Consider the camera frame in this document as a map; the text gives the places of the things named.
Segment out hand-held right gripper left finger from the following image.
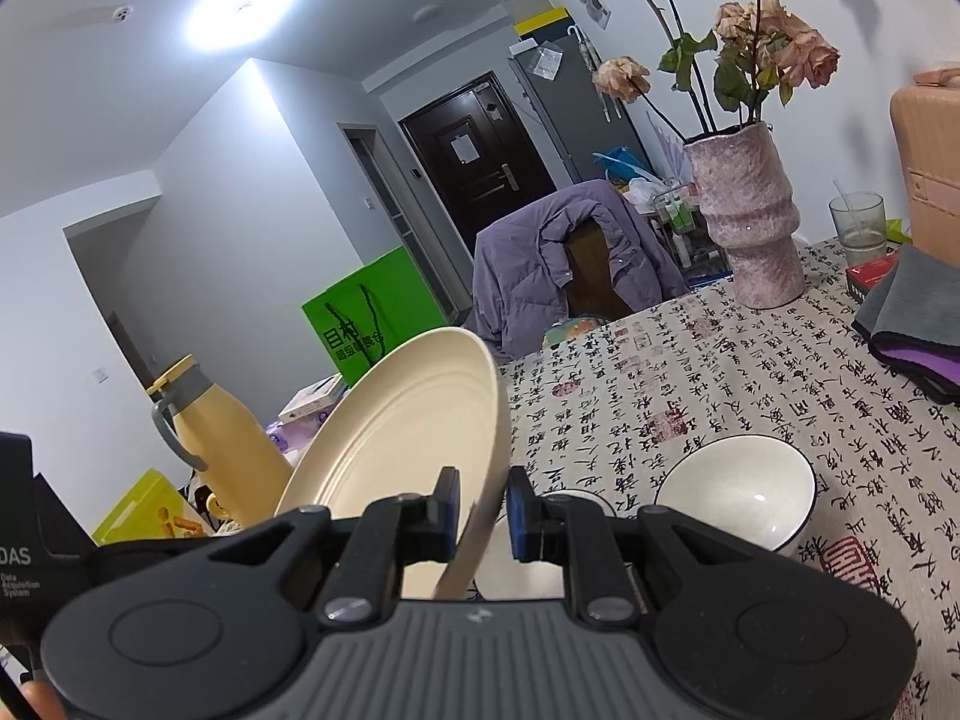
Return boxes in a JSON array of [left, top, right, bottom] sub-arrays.
[[214, 467, 462, 627]]

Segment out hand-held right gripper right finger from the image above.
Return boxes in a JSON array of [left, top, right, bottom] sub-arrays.
[[506, 467, 755, 627]]

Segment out white bowl with black rim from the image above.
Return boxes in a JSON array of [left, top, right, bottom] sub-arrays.
[[476, 490, 612, 601], [656, 435, 818, 557]]

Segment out cream round plate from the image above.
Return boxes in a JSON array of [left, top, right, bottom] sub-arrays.
[[274, 326, 502, 601]]

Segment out person's left hand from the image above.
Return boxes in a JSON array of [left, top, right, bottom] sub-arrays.
[[16, 679, 68, 720]]

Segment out yellow-green snack box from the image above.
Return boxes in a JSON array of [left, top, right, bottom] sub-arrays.
[[91, 469, 211, 545]]

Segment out purple tissue pack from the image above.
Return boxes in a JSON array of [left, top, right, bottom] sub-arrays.
[[266, 409, 331, 466]]

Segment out white flat cardboard box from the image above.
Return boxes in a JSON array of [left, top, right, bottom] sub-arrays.
[[279, 375, 350, 421]]

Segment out colourful chair cushion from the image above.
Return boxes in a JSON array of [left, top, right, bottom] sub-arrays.
[[541, 317, 612, 347]]

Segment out yellow thermos jug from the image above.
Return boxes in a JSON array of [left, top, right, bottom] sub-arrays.
[[146, 355, 293, 530]]

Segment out green paper bag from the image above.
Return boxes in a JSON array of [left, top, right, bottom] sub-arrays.
[[301, 245, 443, 391]]

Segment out purple padded jacket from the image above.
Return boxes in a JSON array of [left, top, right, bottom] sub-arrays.
[[474, 178, 691, 357]]

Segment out brown wooden chair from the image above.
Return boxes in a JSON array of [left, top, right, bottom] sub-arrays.
[[562, 214, 635, 320]]

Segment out dark entrance door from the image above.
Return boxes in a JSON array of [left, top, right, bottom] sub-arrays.
[[399, 73, 556, 241]]

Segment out storage cart with bottles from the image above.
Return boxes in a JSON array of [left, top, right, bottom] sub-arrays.
[[652, 184, 732, 286]]

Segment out white plastic bag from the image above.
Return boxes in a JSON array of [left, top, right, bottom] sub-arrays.
[[626, 176, 698, 211]]

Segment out blue plastic bag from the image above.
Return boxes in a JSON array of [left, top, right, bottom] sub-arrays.
[[592, 148, 653, 181]]

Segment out pink textured vase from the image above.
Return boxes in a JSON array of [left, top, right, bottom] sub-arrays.
[[682, 122, 807, 310]]

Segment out grey refrigerator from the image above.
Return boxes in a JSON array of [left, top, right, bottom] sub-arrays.
[[510, 15, 650, 188]]

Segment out dark red box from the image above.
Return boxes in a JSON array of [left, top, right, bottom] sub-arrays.
[[844, 253, 901, 301]]

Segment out clear drinking glass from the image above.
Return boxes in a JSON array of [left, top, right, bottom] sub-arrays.
[[829, 180, 887, 265]]

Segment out grey purple folded cloth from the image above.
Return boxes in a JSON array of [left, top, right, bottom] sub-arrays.
[[851, 244, 960, 402]]

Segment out white umbrella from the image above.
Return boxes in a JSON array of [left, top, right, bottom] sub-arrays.
[[566, 24, 623, 122]]

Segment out yellow black box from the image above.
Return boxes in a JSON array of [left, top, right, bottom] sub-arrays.
[[516, 7, 571, 38]]

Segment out round ceiling light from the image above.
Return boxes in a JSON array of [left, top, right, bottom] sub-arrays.
[[184, 0, 316, 53]]

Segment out dried pink flowers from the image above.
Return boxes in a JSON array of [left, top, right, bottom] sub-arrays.
[[592, 0, 841, 143]]

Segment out pink beige case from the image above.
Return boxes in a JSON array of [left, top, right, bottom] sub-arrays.
[[890, 67, 960, 248]]

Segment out purple leaf wall decal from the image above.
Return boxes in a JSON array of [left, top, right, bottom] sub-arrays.
[[646, 109, 691, 181]]

